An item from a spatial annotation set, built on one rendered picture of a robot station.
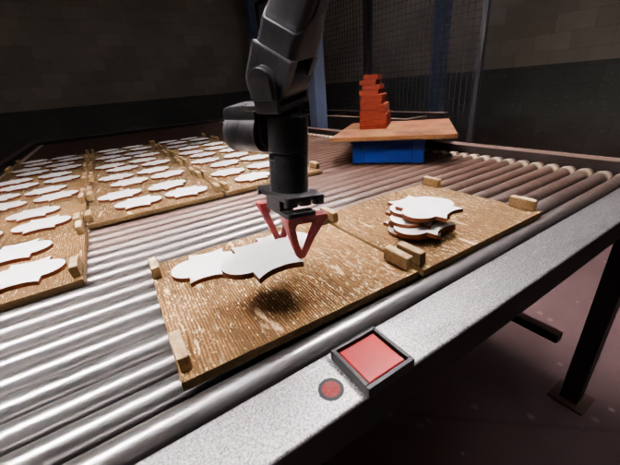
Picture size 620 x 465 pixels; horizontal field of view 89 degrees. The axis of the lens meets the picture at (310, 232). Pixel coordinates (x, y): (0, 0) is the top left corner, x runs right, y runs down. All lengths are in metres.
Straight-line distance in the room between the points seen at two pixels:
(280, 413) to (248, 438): 0.04
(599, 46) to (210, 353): 5.39
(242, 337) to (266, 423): 0.12
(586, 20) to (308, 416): 5.44
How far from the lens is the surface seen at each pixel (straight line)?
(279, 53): 0.42
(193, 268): 0.66
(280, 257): 0.48
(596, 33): 5.53
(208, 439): 0.42
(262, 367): 0.46
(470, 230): 0.78
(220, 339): 0.49
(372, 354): 0.45
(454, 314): 0.55
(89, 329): 0.65
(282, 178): 0.45
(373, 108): 1.60
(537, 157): 1.51
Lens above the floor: 1.25
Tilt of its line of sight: 25 degrees down
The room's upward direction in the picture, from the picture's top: 5 degrees counter-clockwise
